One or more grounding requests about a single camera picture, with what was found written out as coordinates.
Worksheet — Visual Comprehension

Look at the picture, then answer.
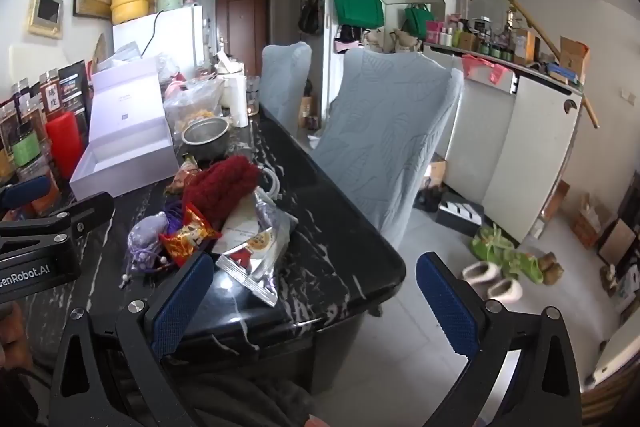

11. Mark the lilac gift box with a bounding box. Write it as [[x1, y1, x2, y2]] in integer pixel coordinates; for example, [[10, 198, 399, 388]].
[[69, 57, 181, 198]]

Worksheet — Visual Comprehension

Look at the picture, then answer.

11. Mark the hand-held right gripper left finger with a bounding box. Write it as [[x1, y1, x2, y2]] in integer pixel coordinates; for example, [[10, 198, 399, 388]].
[[47, 249, 216, 427]]

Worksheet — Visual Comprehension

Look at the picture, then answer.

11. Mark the red cylindrical can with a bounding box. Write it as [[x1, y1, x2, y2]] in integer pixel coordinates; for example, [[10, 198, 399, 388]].
[[45, 111, 85, 182]]

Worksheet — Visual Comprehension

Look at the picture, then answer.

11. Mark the open cardboard box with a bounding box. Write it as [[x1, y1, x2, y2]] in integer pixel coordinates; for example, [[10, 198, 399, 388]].
[[559, 36, 591, 82]]

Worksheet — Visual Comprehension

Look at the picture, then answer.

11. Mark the wall intercom panel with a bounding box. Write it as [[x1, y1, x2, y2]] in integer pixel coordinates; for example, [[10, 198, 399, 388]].
[[27, 0, 64, 39]]

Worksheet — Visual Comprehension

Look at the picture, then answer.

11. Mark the silver snack packet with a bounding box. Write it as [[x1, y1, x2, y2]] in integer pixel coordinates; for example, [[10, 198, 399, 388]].
[[216, 187, 299, 308]]

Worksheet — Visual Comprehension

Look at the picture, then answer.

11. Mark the group of clear spice jars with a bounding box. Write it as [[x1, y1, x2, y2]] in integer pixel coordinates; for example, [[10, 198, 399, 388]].
[[0, 69, 66, 188]]

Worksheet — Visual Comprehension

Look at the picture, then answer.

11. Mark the black handbag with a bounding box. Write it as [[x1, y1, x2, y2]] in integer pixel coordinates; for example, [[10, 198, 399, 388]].
[[298, 0, 325, 35]]

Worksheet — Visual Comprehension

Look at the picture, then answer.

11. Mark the orange printed cardboard box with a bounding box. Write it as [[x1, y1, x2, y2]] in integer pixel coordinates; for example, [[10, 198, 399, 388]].
[[570, 194, 606, 248]]

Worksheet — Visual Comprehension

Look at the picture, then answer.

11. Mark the grey plastic mailer bag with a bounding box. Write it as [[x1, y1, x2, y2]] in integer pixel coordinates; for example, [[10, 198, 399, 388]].
[[97, 42, 146, 72]]

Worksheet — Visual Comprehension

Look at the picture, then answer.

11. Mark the glass tumbler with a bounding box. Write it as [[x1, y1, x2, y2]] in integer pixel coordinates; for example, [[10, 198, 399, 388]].
[[246, 76, 262, 116]]

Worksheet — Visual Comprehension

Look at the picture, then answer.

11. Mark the white cabinet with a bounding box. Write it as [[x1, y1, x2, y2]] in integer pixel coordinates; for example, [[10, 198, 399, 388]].
[[425, 42, 586, 243]]

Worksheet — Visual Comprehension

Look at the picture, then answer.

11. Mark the green tote bag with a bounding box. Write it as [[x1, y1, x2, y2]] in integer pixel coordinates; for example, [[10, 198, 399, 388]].
[[404, 4, 436, 40], [332, 0, 385, 28]]

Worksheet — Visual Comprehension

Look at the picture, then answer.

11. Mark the purple sachet pouch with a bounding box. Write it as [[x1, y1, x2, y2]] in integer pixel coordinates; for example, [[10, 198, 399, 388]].
[[121, 207, 173, 284]]

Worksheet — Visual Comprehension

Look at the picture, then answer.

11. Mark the white fridge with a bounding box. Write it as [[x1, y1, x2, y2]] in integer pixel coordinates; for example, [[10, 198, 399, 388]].
[[112, 4, 206, 80]]

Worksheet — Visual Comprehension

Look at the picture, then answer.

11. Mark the metal bowl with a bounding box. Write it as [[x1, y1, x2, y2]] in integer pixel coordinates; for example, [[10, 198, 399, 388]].
[[181, 117, 232, 164]]

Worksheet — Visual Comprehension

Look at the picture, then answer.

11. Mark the black power cord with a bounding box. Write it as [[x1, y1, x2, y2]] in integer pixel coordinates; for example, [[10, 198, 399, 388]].
[[141, 9, 166, 58]]

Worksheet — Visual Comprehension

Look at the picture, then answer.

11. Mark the beige canvas bag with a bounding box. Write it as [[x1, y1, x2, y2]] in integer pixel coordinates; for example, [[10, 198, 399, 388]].
[[364, 29, 396, 52], [392, 29, 426, 55]]

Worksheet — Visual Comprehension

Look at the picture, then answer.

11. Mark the cream white jug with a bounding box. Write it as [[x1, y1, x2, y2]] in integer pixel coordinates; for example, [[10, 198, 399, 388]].
[[215, 51, 247, 80]]

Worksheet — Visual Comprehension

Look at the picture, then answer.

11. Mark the pink black bag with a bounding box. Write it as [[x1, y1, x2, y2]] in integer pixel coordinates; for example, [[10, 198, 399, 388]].
[[334, 24, 363, 55]]

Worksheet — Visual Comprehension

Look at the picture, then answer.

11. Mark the grey leaf-pattern chair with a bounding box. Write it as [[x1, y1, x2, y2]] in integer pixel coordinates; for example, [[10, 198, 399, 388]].
[[309, 48, 466, 253], [261, 41, 313, 138]]

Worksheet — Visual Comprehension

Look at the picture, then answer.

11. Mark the white paper roll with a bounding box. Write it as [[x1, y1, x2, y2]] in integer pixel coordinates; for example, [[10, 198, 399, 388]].
[[227, 74, 250, 128]]

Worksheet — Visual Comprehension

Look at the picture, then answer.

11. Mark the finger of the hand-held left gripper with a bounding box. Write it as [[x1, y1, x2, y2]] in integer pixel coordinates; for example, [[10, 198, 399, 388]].
[[0, 192, 116, 255], [0, 175, 56, 211]]

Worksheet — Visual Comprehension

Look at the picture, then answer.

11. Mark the pink cloth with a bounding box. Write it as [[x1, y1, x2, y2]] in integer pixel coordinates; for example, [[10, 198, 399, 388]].
[[461, 54, 516, 88]]

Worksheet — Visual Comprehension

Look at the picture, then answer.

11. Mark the row of cosmetic bottles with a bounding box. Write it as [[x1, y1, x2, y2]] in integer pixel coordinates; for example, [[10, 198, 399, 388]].
[[425, 14, 516, 62]]

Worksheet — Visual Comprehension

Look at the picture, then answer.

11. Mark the white charging cable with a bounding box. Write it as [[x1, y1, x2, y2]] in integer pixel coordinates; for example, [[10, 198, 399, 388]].
[[259, 166, 284, 202]]

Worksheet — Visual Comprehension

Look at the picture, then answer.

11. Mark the woven straw fan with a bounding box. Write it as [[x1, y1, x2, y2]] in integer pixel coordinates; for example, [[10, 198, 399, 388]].
[[92, 33, 113, 70]]

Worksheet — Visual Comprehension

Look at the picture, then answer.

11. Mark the green shoe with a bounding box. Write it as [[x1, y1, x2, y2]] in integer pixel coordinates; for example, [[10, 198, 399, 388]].
[[470, 227, 516, 260], [502, 252, 543, 285]]

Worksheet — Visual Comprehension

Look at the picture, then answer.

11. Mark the brown wooden door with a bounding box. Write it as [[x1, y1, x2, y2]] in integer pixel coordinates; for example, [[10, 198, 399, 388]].
[[215, 0, 271, 78]]

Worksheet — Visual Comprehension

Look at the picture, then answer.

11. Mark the person's grey clothing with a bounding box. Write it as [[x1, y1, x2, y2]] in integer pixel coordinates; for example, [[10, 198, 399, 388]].
[[170, 372, 321, 427]]

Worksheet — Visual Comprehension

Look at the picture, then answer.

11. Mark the black shoe box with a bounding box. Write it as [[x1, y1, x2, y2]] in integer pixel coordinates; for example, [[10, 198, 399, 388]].
[[435, 199, 485, 238]]

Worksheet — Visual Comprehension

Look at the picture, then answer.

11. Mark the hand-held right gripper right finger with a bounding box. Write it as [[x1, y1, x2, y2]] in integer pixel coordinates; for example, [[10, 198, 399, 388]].
[[415, 251, 586, 427]]

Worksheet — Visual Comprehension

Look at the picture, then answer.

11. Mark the clear bag of yellow snacks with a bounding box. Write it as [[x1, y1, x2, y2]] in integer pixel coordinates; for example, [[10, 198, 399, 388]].
[[164, 79, 224, 132]]

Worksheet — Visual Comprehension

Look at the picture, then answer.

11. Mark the black printed pouch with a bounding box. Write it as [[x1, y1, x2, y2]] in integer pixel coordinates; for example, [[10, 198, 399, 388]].
[[59, 59, 92, 114]]

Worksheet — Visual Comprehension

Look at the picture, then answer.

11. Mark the small patterned pouch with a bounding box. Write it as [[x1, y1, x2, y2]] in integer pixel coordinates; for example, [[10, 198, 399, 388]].
[[165, 154, 201, 196]]

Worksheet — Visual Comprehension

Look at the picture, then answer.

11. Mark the red knitted hat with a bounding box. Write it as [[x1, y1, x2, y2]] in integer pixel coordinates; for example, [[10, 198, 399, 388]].
[[182, 155, 261, 228]]

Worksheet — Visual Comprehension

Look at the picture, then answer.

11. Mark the red orange snack packet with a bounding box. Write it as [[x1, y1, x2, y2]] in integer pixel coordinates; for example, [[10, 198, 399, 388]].
[[159, 202, 222, 269]]

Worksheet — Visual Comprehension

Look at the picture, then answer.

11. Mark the beige slipper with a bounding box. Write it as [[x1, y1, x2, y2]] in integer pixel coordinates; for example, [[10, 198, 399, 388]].
[[487, 278, 523, 305], [462, 261, 501, 290]]

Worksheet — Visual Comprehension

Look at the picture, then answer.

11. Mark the bamboo pole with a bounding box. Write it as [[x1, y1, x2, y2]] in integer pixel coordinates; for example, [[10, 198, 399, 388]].
[[437, 0, 601, 130]]

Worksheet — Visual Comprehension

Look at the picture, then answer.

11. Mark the yellow pot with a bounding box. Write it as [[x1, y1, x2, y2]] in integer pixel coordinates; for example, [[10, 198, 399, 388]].
[[109, 0, 166, 25]]

